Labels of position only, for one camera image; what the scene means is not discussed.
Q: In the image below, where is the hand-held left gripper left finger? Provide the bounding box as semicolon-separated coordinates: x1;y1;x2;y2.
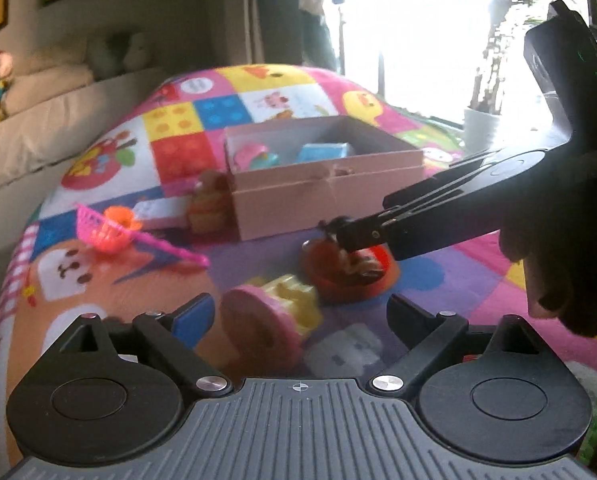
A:
53;294;232;400

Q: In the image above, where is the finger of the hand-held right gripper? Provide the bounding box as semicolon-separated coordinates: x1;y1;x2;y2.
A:
322;195;501;262
382;152;499;212

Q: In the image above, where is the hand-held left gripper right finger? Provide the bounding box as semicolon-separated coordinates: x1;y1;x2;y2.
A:
371;294;546;396

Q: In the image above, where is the red toy bowl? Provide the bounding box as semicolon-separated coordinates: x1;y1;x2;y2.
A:
301;237;401;305

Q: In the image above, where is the pink and yellow toy cake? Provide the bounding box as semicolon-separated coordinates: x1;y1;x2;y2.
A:
220;274;321;366

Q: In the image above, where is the pink cardboard box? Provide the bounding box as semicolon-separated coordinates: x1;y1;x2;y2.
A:
223;115;426;242

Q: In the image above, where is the small white box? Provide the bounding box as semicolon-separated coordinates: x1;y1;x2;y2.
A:
133;197;192;226

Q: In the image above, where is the pink toy strainer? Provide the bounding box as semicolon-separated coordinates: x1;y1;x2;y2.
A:
76;203;210;267

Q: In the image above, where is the person's right hand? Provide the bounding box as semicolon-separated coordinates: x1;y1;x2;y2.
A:
498;200;597;338

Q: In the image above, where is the white plant pot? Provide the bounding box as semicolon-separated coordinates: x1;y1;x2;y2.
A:
463;107;501;156

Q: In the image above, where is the blue toy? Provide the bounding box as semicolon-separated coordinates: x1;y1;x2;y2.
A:
298;142;355;164

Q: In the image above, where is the brown toy cupcake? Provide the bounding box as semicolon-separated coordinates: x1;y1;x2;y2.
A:
187;170;234;236

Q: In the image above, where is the orange toy cup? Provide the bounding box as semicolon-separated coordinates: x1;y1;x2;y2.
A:
103;206;144;234

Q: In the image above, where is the pink toy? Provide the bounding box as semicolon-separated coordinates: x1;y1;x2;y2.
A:
234;142;269;171

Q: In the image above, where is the colourful printed play mat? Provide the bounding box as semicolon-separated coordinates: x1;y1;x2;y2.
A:
0;62;597;466

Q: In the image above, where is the dark curtain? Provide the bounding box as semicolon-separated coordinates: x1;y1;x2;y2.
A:
298;0;340;72

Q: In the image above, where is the white sofa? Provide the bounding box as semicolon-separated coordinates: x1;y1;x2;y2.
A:
0;60;169;311

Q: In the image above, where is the grey plush toy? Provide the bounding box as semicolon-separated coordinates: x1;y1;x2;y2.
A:
86;32;149;78

